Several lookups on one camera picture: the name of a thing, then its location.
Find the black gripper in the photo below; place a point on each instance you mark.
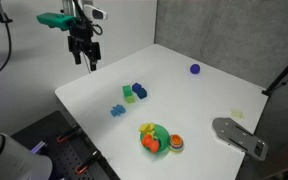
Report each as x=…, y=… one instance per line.
x=83, y=41

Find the yellow toy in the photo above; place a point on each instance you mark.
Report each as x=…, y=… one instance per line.
x=147, y=128

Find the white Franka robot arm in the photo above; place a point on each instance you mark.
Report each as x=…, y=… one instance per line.
x=10, y=160

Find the light blue block toy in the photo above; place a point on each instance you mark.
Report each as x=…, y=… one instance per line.
x=118, y=110

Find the orange toy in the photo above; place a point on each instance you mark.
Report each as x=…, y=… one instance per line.
x=150, y=142

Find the green bowl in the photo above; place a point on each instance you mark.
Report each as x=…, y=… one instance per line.
x=163, y=135

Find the royal blue cube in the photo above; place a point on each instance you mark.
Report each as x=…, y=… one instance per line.
x=136, y=87

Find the lime green cube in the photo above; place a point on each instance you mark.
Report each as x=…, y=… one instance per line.
x=130, y=99

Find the dark teal blue cube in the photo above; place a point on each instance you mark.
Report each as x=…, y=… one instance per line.
x=142, y=93

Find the black orange clamp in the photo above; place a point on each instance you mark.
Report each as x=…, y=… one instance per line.
x=69, y=133
x=89, y=162

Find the purple lit small part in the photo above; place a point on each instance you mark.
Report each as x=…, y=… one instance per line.
x=39, y=147

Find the black perforated base board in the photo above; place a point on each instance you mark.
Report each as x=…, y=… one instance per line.
x=64, y=156

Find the purple ball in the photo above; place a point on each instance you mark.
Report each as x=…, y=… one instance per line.
x=195, y=69

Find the rainbow stacking cups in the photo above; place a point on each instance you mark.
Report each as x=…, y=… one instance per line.
x=176, y=142

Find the grey metal plate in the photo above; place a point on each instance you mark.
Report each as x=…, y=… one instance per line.
x=237, y=136

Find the black stand pole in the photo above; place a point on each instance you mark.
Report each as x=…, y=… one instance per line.
x=284, y=75

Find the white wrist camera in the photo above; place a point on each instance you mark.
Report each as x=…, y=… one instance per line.
x=96, y=12

